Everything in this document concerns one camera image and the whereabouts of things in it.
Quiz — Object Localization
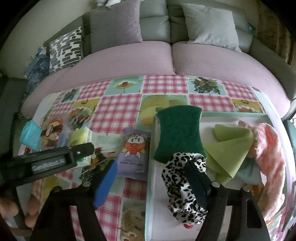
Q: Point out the leopard print scrunchie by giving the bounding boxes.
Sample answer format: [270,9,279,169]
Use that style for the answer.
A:
[161,153,207,226]

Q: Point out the purple baby wipes pack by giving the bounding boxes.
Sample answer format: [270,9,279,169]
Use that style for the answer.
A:
[117,128,151,181]

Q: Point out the light green cloth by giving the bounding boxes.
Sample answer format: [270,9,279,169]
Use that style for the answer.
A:
[203,124,254,185]

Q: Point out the blue face mask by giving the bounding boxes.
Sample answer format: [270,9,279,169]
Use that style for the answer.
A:
[235,157,262,185]

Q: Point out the yellow green sponge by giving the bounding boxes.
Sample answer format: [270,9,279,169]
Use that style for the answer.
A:
[154,105,206,164]

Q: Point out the pink fluffy towel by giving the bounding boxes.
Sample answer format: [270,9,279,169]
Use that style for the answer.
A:
[238,120,286,221]

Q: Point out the person's left hand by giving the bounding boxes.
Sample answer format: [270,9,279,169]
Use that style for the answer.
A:
[0,194,42,229]

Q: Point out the clear plastic box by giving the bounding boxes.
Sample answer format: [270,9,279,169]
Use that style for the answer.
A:
[40,114,73,150]

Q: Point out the checkered picture tablecloth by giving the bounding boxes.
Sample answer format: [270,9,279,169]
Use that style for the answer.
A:
[17,74,292,241]

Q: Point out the teal plastic box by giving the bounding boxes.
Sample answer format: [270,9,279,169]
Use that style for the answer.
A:
[19,120,42,151]

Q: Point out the blue clothes pile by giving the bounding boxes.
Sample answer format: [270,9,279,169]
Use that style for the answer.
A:
[24,47,50,95]

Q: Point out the pink sofa cover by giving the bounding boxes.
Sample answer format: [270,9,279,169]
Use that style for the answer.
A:
[21,41,291,118]

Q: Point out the black white patterned cushion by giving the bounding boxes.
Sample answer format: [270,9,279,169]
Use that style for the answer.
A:
[49,26,82,75]

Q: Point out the purple cushion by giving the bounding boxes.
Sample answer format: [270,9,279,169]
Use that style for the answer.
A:
[90,1,143,53]

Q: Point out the white plush toy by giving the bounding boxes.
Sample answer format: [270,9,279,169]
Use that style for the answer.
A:
[96,0,121,8]

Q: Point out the light grey cushion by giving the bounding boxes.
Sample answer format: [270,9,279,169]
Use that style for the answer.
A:
[181,3,241,53]

